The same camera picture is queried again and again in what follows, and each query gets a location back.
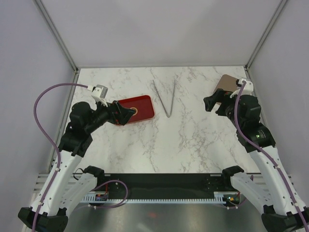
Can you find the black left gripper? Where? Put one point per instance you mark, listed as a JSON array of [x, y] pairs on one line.
[[123, 115]]

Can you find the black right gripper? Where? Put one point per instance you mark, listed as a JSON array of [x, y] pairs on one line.
[[220, 95]]

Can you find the tan box lid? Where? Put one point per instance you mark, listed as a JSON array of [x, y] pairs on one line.
[[227, 83]]

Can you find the metal tongs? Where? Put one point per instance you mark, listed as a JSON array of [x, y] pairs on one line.
[[167, 101]]

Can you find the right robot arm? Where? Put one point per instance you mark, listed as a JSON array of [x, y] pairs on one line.
[[280, 207]]

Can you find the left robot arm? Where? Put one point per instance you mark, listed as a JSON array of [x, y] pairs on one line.
[[51, 210]]

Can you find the red lacquer tray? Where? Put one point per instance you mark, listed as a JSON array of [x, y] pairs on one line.
[[142, 105]]

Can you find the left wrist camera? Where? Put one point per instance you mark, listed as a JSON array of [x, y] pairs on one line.
[[98, 93]]

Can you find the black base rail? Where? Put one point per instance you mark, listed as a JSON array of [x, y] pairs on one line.
[[164, 186]]

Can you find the white cable duct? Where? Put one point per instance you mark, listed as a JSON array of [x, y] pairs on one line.
[[218, 198]]

